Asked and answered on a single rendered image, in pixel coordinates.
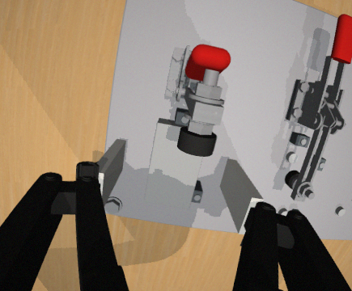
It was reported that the grey fixture plate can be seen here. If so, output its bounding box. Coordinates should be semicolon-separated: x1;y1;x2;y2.
104;0;352;240

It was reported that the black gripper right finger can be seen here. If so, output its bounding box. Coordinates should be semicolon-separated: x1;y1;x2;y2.
220;158;352;291

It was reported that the grey rectangular plate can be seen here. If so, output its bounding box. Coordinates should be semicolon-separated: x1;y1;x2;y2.
144;118;203;209

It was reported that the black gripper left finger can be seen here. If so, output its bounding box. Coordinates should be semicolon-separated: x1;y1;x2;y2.
0;139;129;291

